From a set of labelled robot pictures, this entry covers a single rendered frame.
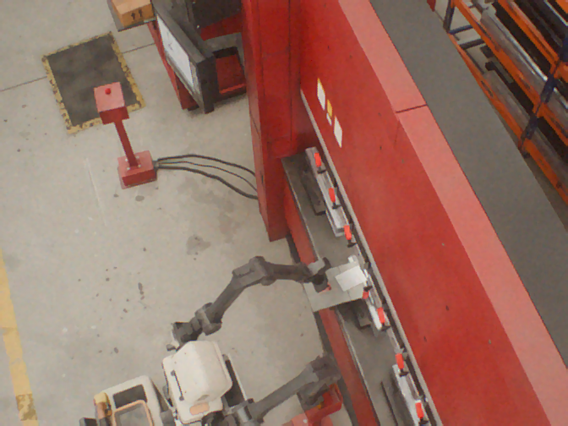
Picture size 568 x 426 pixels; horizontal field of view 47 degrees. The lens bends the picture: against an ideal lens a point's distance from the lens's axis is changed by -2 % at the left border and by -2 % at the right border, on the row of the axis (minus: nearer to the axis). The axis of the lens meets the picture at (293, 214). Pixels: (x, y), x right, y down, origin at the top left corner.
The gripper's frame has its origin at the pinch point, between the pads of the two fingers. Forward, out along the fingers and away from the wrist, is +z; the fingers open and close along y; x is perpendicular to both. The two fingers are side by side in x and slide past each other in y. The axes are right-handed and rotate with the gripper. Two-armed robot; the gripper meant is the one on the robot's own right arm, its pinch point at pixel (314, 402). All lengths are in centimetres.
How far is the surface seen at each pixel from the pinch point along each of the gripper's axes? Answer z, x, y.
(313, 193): -1, 95, 44
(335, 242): 2, 67, 42
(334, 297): -13.6, 35.2, 29.4
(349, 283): -12, 38, 38
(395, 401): -2.5, -16.3, 32.0
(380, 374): 0.4, -2.2, 31.9
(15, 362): 42, 113, -158
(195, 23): -97, 140, 32
